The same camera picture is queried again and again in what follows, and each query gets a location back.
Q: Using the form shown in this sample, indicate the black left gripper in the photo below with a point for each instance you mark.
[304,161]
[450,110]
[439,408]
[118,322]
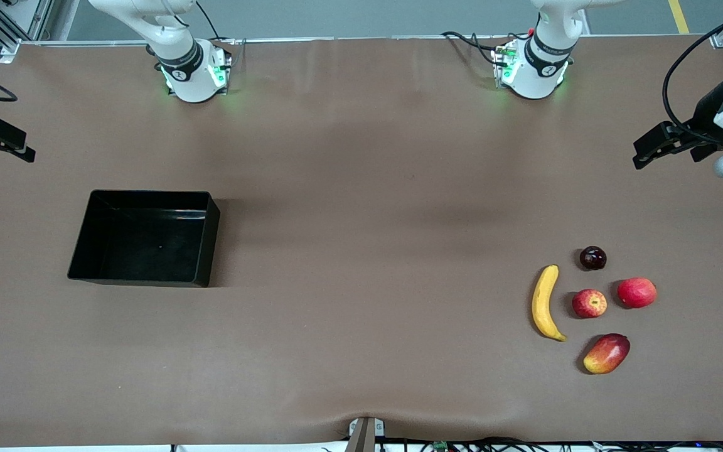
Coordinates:
[706,113]

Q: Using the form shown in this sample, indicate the red yellow striped apple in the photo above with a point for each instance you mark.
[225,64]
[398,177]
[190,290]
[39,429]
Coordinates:
[589,304]

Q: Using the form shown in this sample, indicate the black rectangular plastic box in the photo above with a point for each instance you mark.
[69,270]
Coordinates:
[148,245]

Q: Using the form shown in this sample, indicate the yellow banana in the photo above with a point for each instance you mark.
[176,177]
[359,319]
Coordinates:
[542,301]

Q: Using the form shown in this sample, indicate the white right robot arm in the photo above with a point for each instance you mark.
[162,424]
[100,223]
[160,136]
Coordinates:
[189,75]

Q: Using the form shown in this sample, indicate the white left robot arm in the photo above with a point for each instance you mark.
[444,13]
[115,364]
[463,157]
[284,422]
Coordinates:
[534,75]

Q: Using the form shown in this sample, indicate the dark purple plum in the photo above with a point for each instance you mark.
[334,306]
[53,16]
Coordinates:
[593,258]

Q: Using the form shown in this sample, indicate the plain red round fruit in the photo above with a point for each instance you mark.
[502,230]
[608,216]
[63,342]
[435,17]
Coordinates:
[636,292]

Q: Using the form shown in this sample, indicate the red yellow mango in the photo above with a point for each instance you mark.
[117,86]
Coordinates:
[606,353]

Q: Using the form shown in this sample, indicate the small green circuit board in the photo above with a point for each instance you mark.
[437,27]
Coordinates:
[440,446]

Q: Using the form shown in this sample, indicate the table cover mat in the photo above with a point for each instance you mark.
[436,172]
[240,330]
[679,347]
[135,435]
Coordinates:
[336,326]

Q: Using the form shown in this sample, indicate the aluminium frame profile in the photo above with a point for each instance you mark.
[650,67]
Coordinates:
[10,50]

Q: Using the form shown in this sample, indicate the aluminium frame bracket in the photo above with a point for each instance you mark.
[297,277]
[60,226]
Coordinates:
[720,39]

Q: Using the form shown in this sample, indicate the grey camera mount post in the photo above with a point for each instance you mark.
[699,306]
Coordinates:
[364,439]

